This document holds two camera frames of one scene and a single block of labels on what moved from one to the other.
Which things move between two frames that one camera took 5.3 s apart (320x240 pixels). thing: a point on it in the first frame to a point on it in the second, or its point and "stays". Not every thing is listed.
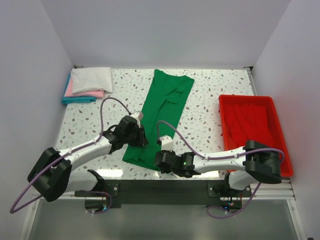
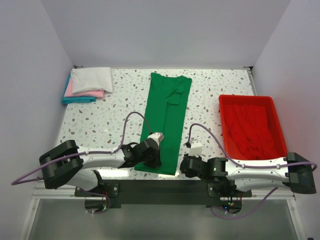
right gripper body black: (160, 162) to (188, 166)
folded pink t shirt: (96, 93) stays
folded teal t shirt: (67, 99) stays
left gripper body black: (141, 136) to (155, 155)
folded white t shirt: (91, 79) stays
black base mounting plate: (212, 193) stays
